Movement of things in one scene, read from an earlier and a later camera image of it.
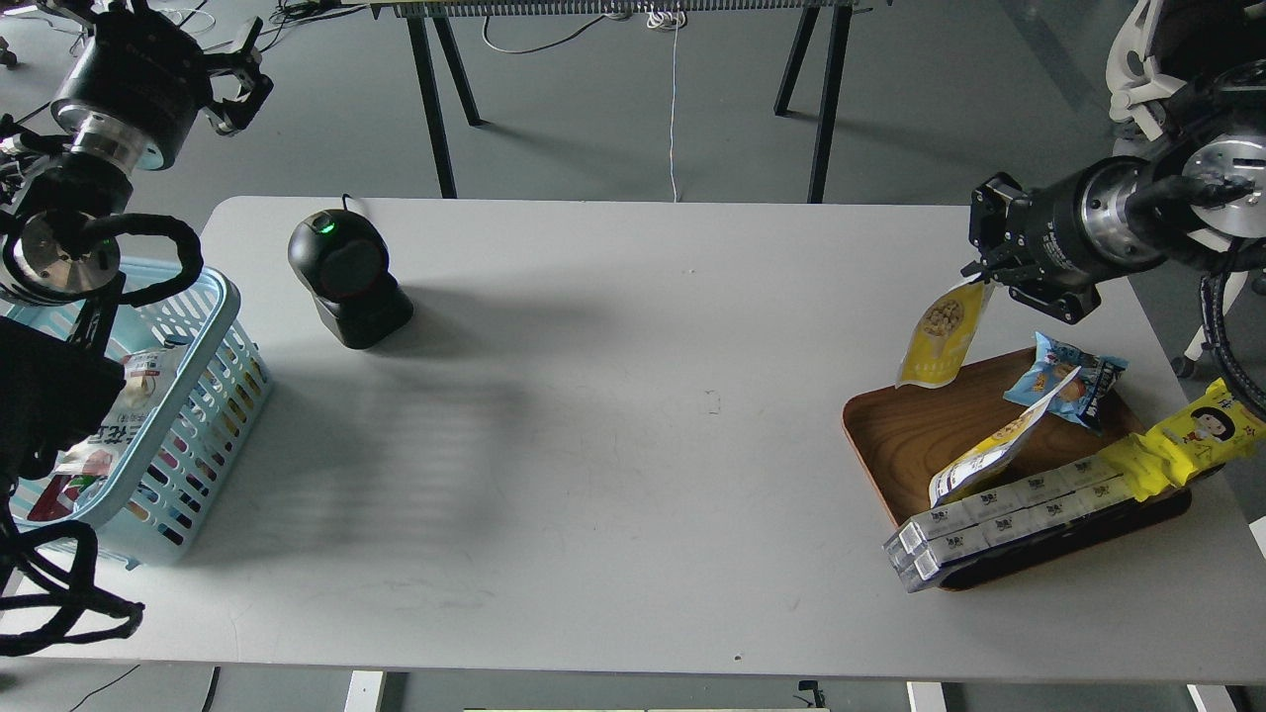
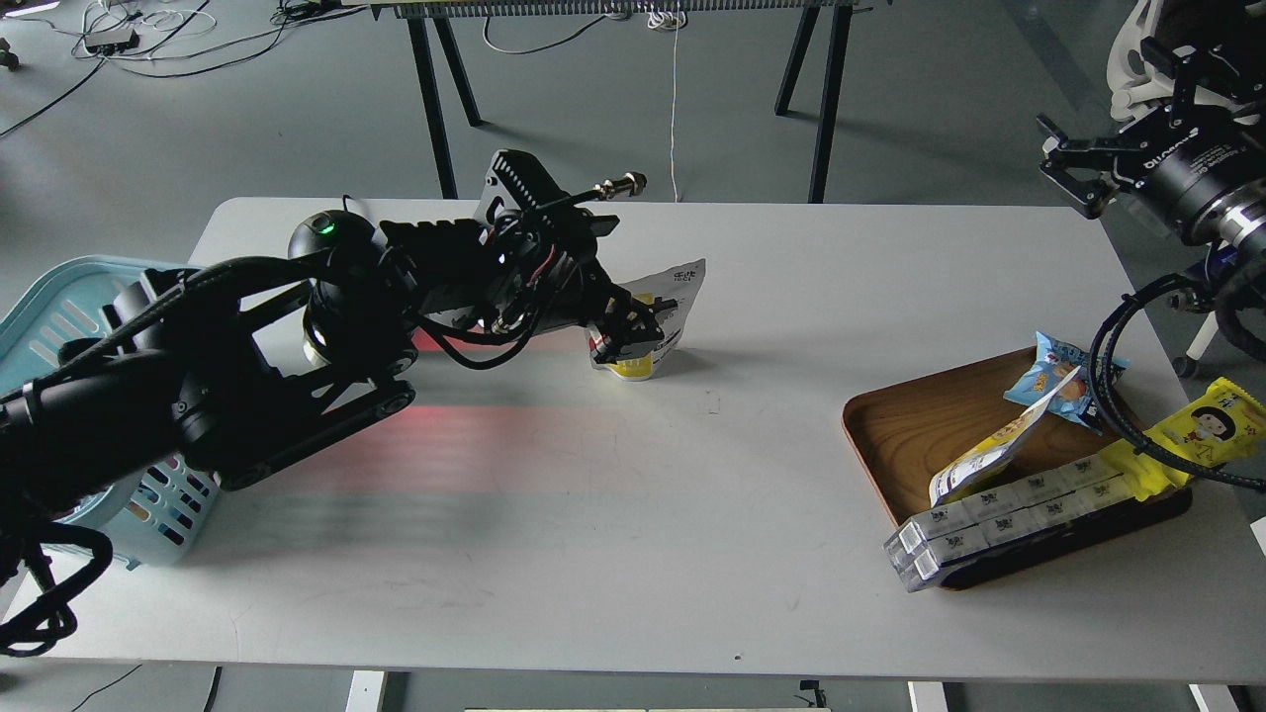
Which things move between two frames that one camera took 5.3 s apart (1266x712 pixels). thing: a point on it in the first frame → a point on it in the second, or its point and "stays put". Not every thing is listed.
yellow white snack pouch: [995, 451] stays put
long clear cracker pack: [941, 535] stays put
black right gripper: [1081, 227] → [1187, 166]
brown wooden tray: [900, 435] stays put
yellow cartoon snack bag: [1211, 430] stays put
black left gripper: [140, 79] → [560, 283]
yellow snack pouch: [940, 338] → [637, 360]
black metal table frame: [827, 34] stays put
